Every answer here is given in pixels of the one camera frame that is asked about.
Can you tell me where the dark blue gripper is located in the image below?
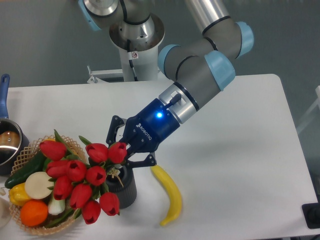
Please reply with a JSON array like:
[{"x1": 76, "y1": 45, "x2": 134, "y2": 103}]
[{"x1": 106, "y1": 98, "x2": 180, "y2": 169}]

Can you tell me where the red tulip bouquet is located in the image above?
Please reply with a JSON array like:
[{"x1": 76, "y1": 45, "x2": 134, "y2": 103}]
[{"x1": 39, "y1": 132, "x2": 127, "y2": 225}]

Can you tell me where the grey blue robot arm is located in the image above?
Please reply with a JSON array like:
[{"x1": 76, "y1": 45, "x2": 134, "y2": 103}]
[{"x1": 78, "y1": 0, "x2": 254, "y2": 168}]

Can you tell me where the dark grey ribbed vase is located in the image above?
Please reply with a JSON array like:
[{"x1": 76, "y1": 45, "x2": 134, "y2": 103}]
[{"x1": 106, "y1": 166, "x2": 137, "y2": 210}]

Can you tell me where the yellow banana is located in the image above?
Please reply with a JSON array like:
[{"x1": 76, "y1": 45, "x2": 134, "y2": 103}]
[{"x1": 150, "y1": 165, "x2": 183, "y2": 227}]

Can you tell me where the yellow squash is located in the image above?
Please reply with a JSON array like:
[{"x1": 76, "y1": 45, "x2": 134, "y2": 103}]
[{"x1": 42, "y1": 138, "x2": 56, "y2": 142}]

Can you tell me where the dark green chili pepper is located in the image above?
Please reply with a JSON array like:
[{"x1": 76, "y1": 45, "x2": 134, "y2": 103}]
[{"x1": 44, "y1": 208, "x2": 80, "y2": 229}]

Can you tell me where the green cucumber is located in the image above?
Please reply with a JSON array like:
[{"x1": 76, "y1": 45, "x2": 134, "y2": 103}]
[{"x1": 4, "y1": 150, "x2": 47, "y2": 189}]

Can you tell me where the green bok choy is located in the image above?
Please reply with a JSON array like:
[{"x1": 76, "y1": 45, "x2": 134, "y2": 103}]
[{"x1": 43, "y1": 158, "x2": 67, "y2": 216}]

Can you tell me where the white round radish slice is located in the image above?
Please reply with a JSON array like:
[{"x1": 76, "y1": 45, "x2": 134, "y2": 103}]
[{"x1": 24, "y1": 171, "x2": 54, "y2": 200}]

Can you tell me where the orange fruit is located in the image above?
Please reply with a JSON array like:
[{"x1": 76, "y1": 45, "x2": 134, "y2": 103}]
[{"x1": 20, "y1": 199, "x2": 49, "y2": 227}]

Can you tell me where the yellow bell pepper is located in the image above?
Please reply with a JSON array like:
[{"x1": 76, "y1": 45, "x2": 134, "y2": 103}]
[{"x1": 8, "y1": 182, "x2": 32, "y2": 207}]

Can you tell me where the woven wicker basket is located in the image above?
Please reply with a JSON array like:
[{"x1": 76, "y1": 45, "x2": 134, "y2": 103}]
[{"x1": 9, "y1": 135, "x2": 86, "y2": 236}]

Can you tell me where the black device at table corner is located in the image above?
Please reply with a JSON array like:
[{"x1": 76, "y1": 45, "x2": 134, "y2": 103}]
[{"x1": 301, "y1": 202, "x2": 320, "y2": 229}]

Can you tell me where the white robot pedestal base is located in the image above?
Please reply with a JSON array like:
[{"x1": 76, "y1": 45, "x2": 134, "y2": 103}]
[{"x1": 87, "y1": 13, "x2": 165, "y2": 84}]

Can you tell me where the blue handled saucepan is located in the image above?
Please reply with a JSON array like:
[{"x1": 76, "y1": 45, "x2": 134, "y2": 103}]
[{"x1": 0, "y1": 73, "x2": 29, "y2": 176}]

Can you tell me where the white frame at right edge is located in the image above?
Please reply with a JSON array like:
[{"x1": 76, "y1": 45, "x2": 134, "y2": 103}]
[{"x1": 296, "y1": 85, "x2": 320, "y2": 135}]

